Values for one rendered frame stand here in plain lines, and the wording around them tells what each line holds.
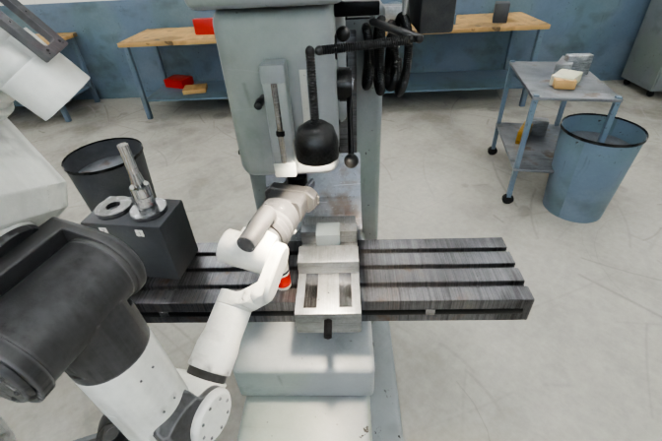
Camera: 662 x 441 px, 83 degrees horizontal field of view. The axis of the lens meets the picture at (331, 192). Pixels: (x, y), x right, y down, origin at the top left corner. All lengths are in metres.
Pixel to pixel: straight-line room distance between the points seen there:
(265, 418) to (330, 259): 0.42
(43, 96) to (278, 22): 0.35
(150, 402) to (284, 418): 0.54
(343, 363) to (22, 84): 0.80
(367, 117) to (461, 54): 4.16
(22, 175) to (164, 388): 0.30
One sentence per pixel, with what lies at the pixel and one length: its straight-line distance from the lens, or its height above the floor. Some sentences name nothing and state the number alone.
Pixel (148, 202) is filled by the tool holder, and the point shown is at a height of 1.19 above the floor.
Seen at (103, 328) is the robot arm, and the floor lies 1.39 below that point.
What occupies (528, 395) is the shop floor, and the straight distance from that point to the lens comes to 2.07.
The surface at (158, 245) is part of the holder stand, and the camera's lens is 1.05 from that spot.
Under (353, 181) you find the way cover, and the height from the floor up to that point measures 1.03.
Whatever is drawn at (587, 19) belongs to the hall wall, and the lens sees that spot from 5.79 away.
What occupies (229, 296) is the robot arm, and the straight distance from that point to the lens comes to 0.68.
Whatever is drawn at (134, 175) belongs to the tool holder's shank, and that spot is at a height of 1.26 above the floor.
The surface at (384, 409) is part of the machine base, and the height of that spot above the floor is 0.20.
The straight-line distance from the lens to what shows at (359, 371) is 0.97.
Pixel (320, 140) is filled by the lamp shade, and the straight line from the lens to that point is 0.58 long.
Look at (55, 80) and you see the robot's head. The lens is 0.48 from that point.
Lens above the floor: 1.71
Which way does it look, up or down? 35 degrees down
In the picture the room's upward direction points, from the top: 3 degrees counter-clockwise
